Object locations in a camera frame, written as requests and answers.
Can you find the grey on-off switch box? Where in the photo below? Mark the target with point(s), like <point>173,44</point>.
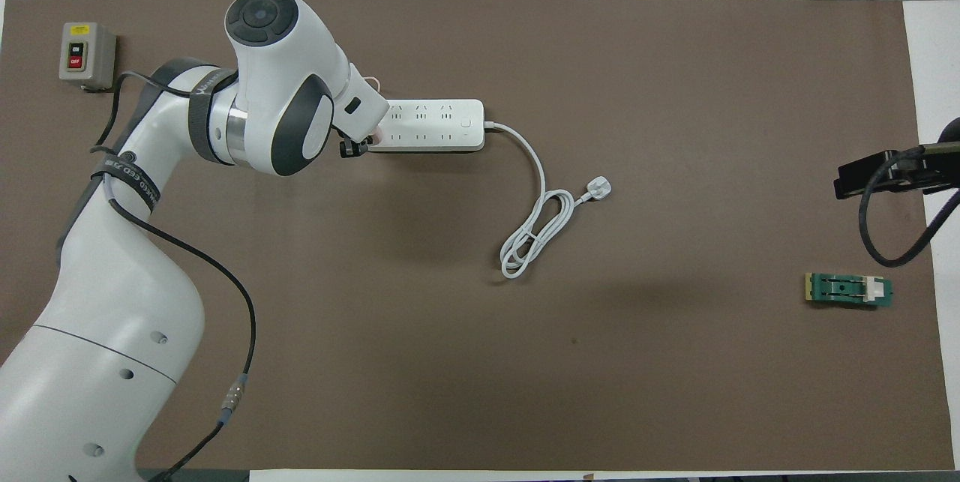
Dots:
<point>97,55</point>

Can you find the white power strip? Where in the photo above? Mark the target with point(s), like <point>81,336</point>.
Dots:
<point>435,126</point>

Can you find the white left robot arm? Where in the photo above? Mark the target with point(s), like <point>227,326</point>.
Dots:
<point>112,317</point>

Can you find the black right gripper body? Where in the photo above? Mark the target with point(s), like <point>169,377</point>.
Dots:
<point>930,171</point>

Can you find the brown table mat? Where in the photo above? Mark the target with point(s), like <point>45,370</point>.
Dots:
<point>450,354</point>

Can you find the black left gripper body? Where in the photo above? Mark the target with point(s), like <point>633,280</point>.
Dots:
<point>352,148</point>

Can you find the pink charger adapter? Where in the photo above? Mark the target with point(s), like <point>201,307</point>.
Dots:
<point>378,135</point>

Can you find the green circuit board fixture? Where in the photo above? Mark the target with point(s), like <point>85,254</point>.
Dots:
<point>840,291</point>

